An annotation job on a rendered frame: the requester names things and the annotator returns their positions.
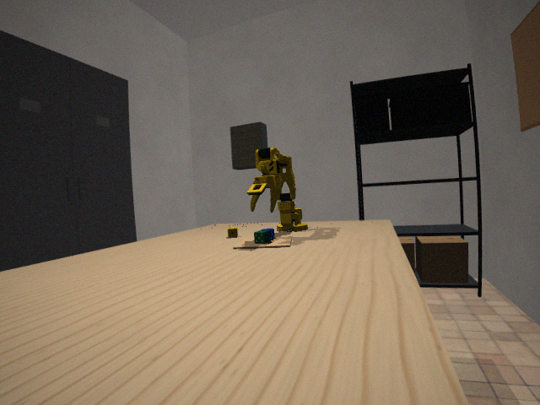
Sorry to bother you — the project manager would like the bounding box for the green die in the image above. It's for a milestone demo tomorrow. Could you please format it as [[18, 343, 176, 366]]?
[[254, 230, 269, 244]]

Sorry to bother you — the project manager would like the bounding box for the yellow die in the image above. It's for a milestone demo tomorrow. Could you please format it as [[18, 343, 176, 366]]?
[[228, 227, 238, 238]]

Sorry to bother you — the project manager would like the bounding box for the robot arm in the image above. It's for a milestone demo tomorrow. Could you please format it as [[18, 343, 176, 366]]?
[[256, 148, 308, 231]]

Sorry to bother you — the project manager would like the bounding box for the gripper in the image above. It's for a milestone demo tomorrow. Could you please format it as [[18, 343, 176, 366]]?
[[247, 174, 281, 213]]

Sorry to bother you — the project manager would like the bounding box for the blue die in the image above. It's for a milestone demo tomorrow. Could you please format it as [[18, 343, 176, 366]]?
[[261, 229, 275, 241]]

